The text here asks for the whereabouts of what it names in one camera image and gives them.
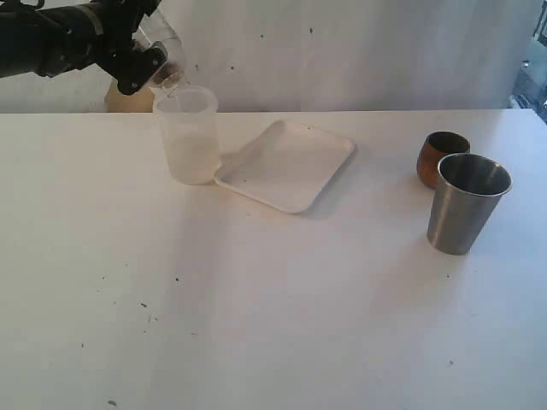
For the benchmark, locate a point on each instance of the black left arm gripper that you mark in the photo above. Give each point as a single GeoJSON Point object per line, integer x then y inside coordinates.
{"type": "Point", "coordinates": [117, 50]}

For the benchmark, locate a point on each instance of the brown wooden blocks and coins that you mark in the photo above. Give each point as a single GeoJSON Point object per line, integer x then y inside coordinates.
{"type": "Point", "coordinates": [168, 75]}

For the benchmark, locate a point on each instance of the clear domed shaker lid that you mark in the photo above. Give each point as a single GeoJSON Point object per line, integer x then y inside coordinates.
{"type": "Point", "coordinates": [176, 56]}

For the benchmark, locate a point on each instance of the round brown wooden cup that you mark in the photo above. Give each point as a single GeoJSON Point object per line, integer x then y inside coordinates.
{"type": "Point", "coordinates": [436, 146]}

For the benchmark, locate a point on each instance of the stainless steel cup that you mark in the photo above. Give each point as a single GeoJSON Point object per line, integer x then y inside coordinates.
{"type": "Point", "coordinates": [469, 188]}

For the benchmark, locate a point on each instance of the clear plastic shaker cup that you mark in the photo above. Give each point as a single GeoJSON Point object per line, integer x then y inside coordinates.
{"type": "Point", "coordinates": [154, 29]}

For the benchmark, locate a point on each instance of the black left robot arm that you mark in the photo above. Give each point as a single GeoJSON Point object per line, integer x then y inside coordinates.
{"type": "Point", "coordinates": [49, 42]}

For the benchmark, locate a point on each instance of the translucent white plastic container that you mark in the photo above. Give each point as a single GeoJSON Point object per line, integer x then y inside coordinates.
{"type": "Point", "coordinates": [187, 123]}

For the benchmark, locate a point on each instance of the white rectangular tray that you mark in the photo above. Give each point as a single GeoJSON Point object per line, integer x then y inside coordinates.
{"type": "Point", "coordinates": [286, 167]}

